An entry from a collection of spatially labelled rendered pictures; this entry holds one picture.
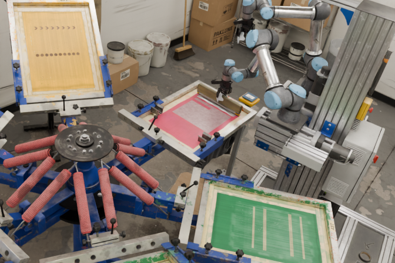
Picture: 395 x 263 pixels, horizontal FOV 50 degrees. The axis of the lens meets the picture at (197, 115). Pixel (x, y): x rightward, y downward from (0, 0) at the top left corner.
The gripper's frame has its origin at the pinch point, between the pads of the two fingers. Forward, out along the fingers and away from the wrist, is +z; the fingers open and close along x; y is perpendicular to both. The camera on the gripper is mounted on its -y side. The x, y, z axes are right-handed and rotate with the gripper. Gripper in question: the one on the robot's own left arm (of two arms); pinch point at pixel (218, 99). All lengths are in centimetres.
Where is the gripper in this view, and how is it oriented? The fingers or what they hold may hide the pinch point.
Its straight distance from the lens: 330.7
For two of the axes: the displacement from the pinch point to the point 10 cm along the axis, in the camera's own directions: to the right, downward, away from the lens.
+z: -1.6, 8.1, 5.7
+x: 6.0, -3.8, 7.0
